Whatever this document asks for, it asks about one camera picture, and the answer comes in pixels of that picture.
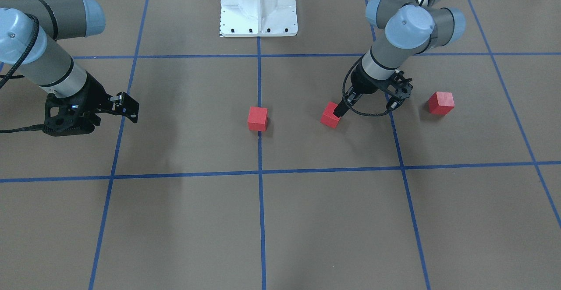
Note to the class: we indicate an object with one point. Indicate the white camera stand pillar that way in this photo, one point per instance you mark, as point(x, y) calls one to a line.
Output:
point(258, 18)

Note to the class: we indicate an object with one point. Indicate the red block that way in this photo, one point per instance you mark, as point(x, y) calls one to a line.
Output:
point(328, 118)
point(257, 119)
point(441, 103)

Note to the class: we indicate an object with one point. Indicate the brown paper table mat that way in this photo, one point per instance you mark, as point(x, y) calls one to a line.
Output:
point(189, 198)

